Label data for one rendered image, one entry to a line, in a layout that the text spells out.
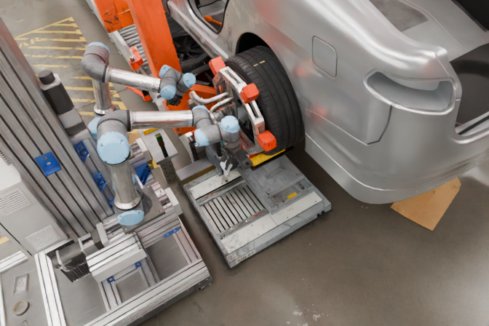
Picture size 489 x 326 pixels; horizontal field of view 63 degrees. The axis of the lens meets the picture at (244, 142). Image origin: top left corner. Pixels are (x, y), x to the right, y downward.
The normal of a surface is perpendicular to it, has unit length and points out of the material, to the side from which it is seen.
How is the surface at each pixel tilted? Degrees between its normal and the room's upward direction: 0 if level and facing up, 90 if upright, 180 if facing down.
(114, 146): 84
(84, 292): 0
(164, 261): 0
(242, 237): 0
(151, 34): 90
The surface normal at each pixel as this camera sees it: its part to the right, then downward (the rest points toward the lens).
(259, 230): -0.13, -0.70
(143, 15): 0.49, 0.57
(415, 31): 0.06, -0.44
